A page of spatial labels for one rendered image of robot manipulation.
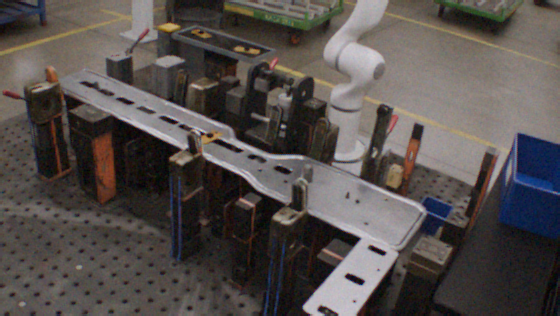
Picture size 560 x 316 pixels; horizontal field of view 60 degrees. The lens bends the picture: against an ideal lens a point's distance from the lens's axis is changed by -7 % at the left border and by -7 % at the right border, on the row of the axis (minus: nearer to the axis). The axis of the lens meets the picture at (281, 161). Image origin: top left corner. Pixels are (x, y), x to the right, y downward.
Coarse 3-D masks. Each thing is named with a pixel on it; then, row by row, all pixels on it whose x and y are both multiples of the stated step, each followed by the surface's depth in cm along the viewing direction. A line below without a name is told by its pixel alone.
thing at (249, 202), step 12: (240, 204) 132; (252, 204) 133; (240, 216) 133; (252, 216) 133; (240, 228) 135; (252, 228) 136; (240, 240) 137; (252, 240) 140; (240, 252) 140; (252, 252) 143; (240, 264) 143; (252, 264) 145; (240, 276) 145; (252, 276) 148; (240, 288) 145
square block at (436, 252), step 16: (432, 240) 116; (416, 256) 112; (432, 256) 111; (448, 256) 112; (416, 272) 114; (432, 272) 111; (400, 288) 118; (416, 288) 116; (432, 288) 113; (400, 304) 120; (416, 304) 118
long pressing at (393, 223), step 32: (96, 96) 174; (128, 96) 176; (160, 128) 159; (224, 128) 163; (224, 160) 147; (288, 160) 150; (288, 192) 137; (320, 192) 138; (352, 192) 140; (384, 192) 141; (352, 224) 128; (384, 224) 129; (416, 224) 131
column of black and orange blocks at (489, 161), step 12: (492, 156) 125; (480, 168) 128; (492, 168) 126; (480, 180) 129; (480, 192) 131; (468, 204) 134; (480, 204) 132; (468, 216) 135; (468, 228) 137; (456, 252) 142
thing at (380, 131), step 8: (384, 104) 139; (384, 112) 135; (392, 112) 139; (376, 120) 140; (384, 120) 140; (376, 128) 141; (384, 128) 139; (376, 136) 142; (384, 136) 140; (376, 144) 143; (368, 152) 144; (368, 160) 146; (376, 160) 143
